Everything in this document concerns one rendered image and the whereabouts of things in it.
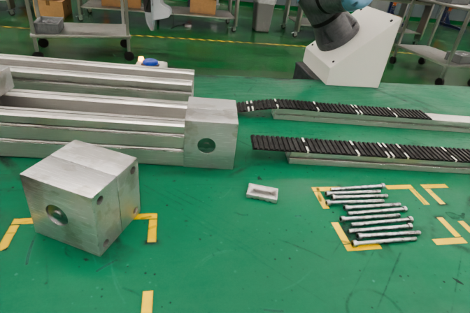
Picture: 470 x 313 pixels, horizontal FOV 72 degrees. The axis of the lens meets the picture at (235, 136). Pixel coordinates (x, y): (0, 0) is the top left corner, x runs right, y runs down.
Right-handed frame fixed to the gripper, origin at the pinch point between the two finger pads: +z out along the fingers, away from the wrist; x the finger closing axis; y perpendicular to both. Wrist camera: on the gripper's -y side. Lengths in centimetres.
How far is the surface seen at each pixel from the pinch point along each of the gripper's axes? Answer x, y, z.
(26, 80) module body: -16.8, -22.9, 10.4
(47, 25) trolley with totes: 237, -136, 59
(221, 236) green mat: -53, 19, 16
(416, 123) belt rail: -14, 69, 15
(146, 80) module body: -17.7, 2.3, 7.9
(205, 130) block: -36.9, 15.6, 8.5
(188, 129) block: -36.9, 12.7, 8.6
